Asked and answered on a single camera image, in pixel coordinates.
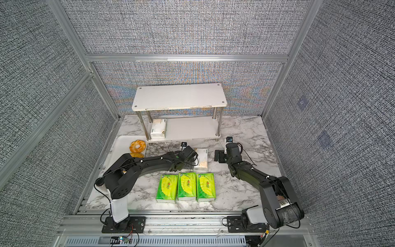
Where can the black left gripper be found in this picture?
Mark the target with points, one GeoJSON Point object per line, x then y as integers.
{"type": "Point", "coordinates": [191, 162]}

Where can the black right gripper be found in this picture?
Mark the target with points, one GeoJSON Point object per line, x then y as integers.
{"type": "Point", "coordinates": [221, 154]}

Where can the white tissue pack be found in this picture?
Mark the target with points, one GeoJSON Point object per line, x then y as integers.
{"type": "Point", "coordinates": [158, 129]}
{"type": "Point", "coordinates": [201, 164]}

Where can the green tissue pack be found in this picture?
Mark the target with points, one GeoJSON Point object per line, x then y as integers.
{"type": "Point", "coordinates": [186, 186]}
{"type": "Point", "coordinates": [167, 189]}
{"type": "Point", "coordinates": [205, 185]}

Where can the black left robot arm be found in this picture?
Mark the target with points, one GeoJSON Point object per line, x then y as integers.
{"type": "Point", "coordinates": [121, 177]}

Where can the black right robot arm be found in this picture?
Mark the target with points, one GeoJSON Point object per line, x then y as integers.
{"type": "Point", "coordinates": [280, 205]}

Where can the white two-tier metal shelf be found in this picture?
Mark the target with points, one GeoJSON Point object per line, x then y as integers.
{"type": "Point", "coordinates": [181, 97]}

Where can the golden oval bread loaf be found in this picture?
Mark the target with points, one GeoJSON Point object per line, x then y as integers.
{"type": "Point", "coordinates": [137, 155]}

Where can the white plastic tray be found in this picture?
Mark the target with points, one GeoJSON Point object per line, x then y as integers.
{"type": "Point", "coordinates": [120, 147]}

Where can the glazed ring donut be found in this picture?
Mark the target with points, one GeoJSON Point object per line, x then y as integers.
{"type": "Point", "coordinates": [137, 146]}

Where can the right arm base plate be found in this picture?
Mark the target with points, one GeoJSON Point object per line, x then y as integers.
{"type": "Point", "coordinates": [239, 224]}

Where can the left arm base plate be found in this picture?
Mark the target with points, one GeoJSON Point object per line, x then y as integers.
{"type": "Point", "coordinates": [134, 224]}

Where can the white slotted cable duct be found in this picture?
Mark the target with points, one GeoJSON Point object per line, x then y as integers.
{"type": "Point", "coordinates": [157, 241]}

